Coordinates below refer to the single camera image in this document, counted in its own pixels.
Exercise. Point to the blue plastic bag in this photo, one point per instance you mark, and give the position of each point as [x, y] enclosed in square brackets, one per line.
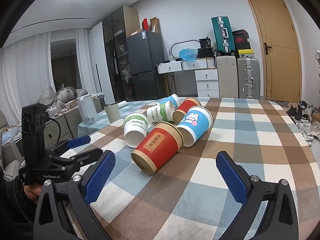
[187, 54]

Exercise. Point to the white green paper cup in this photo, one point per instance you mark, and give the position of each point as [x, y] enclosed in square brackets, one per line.
[135, 131]
[160, 112]

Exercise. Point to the dark glass door wardrobe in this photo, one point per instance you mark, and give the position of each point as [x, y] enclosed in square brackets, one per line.
[116, 55]

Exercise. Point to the silver suitcase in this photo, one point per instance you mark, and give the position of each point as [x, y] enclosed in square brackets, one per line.
[248, 78]

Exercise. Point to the black red shoe box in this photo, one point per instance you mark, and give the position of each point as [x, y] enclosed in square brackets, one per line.
[240, 33]

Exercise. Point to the small red paper cup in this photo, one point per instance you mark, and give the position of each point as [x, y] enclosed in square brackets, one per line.
[186, 108]

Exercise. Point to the yellow black box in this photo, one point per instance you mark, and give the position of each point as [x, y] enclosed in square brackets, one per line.
[246, 53]

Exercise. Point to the wooden door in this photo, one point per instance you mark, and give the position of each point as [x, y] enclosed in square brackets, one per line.
[275, 47]

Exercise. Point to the black bag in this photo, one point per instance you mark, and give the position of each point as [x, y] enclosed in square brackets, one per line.
[206, 45]

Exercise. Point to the pile of shoes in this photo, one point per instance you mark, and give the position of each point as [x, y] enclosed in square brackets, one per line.
[306, 122]

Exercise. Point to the white electric kettle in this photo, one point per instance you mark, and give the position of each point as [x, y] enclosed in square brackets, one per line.
[86, 110]

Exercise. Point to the white curtain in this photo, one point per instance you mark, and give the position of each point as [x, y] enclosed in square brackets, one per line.
[22, 72]

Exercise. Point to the pile of grey clothes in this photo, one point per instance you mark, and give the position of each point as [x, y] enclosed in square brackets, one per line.
[58, 94]

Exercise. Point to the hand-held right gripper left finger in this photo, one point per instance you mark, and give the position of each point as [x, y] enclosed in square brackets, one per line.
[97, 177]

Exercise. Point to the blue rabbit print paper cup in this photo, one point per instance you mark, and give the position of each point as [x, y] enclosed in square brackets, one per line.
[195, 126]

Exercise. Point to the teal suitcase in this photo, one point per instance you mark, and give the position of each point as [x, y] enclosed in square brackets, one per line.
[222, 36]

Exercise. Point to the white suitcase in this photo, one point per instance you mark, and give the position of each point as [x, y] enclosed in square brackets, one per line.
[226, 76]

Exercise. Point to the grey side cabinet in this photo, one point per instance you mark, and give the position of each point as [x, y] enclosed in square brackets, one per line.
[58, 127]

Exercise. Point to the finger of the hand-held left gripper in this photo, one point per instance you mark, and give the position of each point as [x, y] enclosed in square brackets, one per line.
[87, 155]
[78, 141]

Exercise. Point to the person's left forearm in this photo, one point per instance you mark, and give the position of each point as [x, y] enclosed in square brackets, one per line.
[12, 210]

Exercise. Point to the person's left hand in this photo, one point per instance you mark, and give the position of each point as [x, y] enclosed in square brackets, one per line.
[32, 192]

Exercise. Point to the white desk with drawers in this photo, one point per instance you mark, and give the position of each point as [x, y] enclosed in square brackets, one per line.
[185, 65]

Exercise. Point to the white paper roll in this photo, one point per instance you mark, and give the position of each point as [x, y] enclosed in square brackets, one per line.
[125, 103]

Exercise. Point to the large red paper cup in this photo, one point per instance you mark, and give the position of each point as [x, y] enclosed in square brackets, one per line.
[156, 148]

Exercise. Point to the grey green tumbler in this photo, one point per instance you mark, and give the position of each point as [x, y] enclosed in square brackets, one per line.
[112, 113]

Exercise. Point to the cardboard box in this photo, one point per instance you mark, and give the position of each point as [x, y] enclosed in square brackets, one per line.
[155, 25]

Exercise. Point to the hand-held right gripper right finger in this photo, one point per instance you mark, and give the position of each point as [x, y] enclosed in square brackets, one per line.
[232, 177]

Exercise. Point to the black refrigerator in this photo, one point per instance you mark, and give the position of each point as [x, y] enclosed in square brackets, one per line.
[145, 65]

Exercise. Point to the white drawer cabinet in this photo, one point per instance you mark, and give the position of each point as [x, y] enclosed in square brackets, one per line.
[207, 83]

